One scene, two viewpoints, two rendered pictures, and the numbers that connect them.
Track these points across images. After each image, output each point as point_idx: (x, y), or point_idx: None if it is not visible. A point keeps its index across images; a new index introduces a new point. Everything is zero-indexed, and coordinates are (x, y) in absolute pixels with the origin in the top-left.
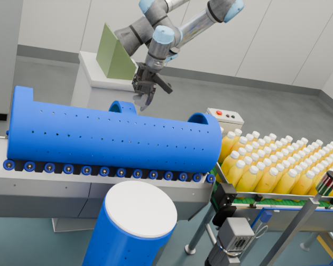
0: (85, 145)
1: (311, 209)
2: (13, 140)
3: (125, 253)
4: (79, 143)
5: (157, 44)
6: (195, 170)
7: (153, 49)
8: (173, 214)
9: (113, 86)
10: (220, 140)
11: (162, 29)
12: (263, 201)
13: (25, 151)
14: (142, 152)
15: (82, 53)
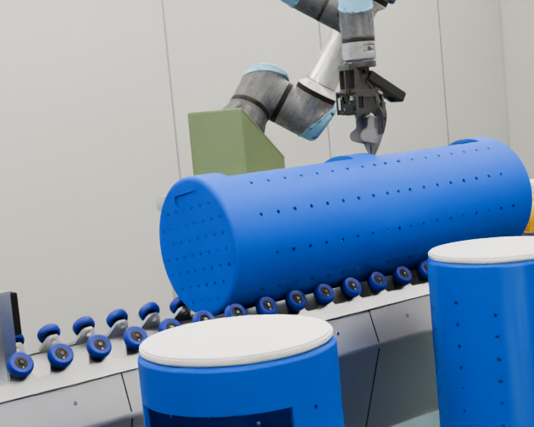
0: (342, 217)
1: None
2: (241, 239)
3: (533, 310)
4: (331, 214)
5: (357, 15)
6: (508, 226)
7: (353, 29)
8: None
9: None
10: (514, 153)
11: None
12: None
13: (262, 257)
14: (424, 206)
15: (164, 196)
